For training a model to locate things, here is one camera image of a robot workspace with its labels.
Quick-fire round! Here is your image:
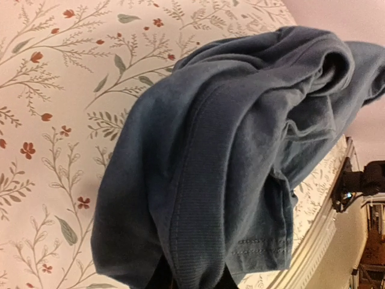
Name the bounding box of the front aluminium rail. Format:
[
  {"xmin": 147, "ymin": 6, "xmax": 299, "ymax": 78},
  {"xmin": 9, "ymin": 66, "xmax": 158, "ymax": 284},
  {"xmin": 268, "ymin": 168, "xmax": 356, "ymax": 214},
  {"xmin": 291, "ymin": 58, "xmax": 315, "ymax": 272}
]
[{"xmin": 267, "ymin": 137, "xmax": 373, "ymax": 288}]

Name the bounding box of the floral tablecloth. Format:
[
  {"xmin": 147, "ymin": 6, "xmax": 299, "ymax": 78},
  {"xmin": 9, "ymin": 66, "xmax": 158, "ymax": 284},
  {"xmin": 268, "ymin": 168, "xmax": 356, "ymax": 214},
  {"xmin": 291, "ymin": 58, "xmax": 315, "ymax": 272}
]
[{"xmin": 0, "ymin": 0, "xmax": 356, "ymax": 289}]

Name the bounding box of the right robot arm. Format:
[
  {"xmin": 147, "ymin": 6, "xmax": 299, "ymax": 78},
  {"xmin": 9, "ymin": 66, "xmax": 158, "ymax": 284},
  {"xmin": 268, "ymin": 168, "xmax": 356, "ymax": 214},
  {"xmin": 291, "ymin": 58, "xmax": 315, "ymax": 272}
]
[{"xmin": 331, "ymin": 157, "xmax": 384, "ymax": 213}]

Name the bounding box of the teal blue t-shirt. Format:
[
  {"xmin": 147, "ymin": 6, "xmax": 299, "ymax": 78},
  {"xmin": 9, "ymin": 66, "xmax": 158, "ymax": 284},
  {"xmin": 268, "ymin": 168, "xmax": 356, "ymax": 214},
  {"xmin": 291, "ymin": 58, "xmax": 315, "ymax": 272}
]
[{"xmin": 91, "ymin": 26, "xmax": 384, "ymax": 288}]

